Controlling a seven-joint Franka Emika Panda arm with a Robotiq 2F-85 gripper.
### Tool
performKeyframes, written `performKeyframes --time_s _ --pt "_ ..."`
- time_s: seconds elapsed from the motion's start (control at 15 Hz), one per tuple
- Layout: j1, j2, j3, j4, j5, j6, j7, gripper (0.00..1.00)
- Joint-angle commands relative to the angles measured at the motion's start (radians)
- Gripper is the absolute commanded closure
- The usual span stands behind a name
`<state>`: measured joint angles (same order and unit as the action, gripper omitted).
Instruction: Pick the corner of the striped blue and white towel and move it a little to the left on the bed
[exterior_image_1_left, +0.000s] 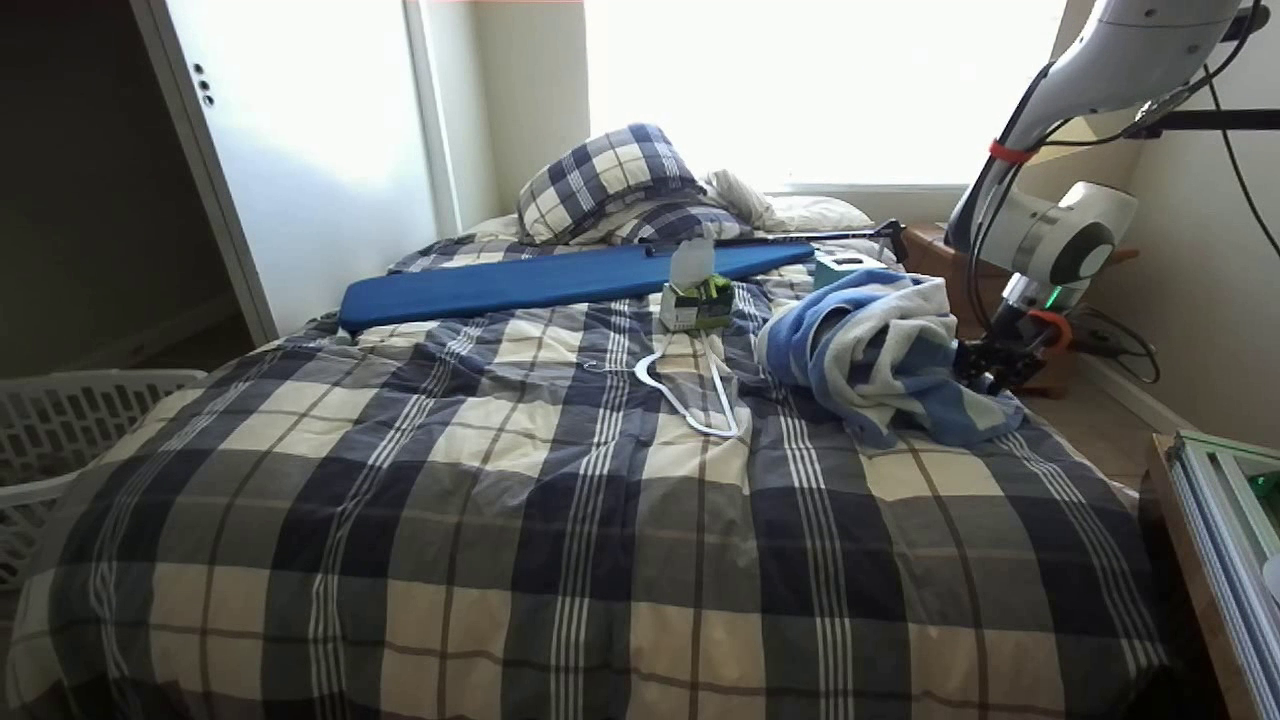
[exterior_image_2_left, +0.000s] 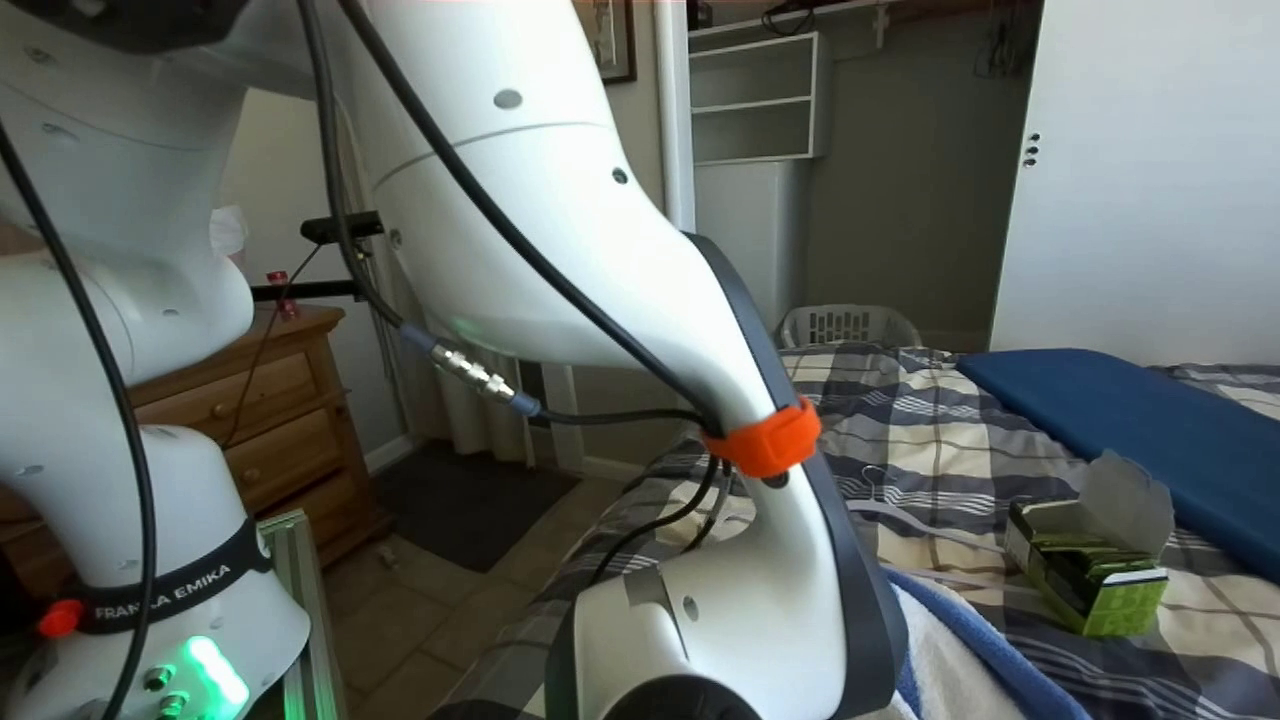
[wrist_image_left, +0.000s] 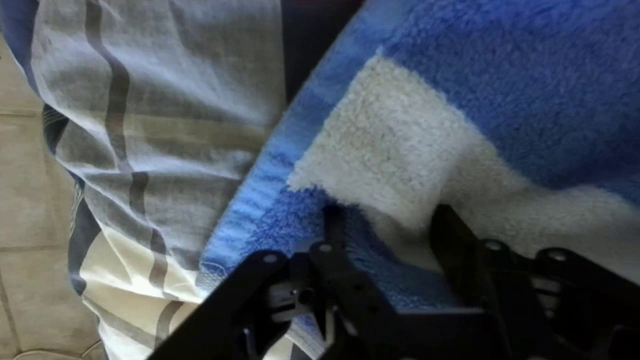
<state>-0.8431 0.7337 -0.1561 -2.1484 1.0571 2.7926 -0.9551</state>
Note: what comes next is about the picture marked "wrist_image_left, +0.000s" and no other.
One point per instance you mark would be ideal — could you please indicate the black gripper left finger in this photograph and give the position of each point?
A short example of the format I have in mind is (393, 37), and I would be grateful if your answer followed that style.
(333, 266)

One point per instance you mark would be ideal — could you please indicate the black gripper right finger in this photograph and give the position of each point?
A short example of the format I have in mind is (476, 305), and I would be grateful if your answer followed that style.
(486, 287)

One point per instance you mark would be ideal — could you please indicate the blue and white striped towel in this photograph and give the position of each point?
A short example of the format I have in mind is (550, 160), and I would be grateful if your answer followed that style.
(481, 113)

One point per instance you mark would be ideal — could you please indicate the blue plaid bed comforter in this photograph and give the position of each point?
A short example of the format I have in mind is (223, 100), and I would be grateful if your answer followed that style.
(172, 100)

